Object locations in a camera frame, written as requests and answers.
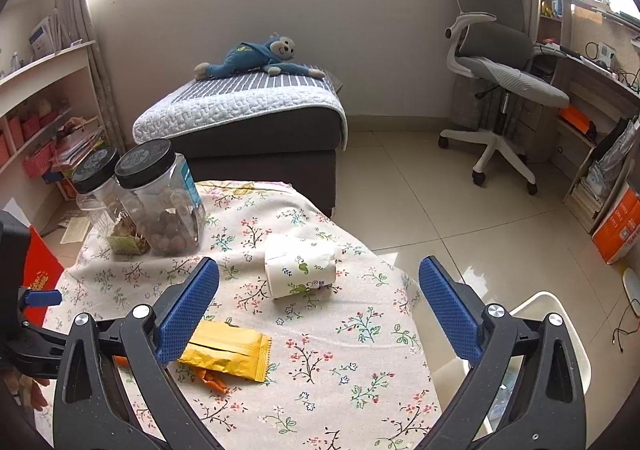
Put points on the white grey office chair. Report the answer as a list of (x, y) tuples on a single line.
[(500, 50)]

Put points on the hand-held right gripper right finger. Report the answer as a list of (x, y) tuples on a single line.
[(447, 307)]

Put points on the clear jar with nuts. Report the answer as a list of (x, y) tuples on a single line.
[(100, 210)]

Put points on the dark grey ottoman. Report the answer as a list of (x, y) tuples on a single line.
[(260, 170)]

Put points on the clear jar with brown balls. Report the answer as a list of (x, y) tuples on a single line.
[(165, 210)]

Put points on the pink plastic basket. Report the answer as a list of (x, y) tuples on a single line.
[(39, 160)]

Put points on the orange white cardboard box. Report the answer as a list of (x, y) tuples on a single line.
[(620, 225)]

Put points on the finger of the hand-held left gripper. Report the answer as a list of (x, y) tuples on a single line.
[(42, 345), (42, 297)]

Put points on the orange black tool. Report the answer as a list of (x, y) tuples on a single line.
[(575, 120)]

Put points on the yellow snack packet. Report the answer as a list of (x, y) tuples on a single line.
[(230, 347)]

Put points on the white shelf unit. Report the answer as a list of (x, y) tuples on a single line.
[(50, 75)]

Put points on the beige paper sheet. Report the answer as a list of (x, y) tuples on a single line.
[(75, 230)]

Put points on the white paper cup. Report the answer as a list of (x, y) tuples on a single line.
[(295, 275)]

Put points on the blue plush monkey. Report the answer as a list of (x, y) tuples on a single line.
[(250, 58)]

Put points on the orange carrot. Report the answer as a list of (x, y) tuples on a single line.
[(212, 380)]

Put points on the person's left hand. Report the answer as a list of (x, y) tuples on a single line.
[(35, 395)]

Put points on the white plastic bin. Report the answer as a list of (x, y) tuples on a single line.
[(531, 299)]

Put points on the floral tablecloth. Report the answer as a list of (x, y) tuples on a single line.
[(325, 355)]

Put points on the wooden desk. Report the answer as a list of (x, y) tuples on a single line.
[(590, 80)]

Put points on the red paper bag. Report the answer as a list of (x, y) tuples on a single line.
[(45, 265)]

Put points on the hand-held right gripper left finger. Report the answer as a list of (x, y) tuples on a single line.
[(187, 307)]

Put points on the stack of papers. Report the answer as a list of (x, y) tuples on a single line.
[(80, 143)]

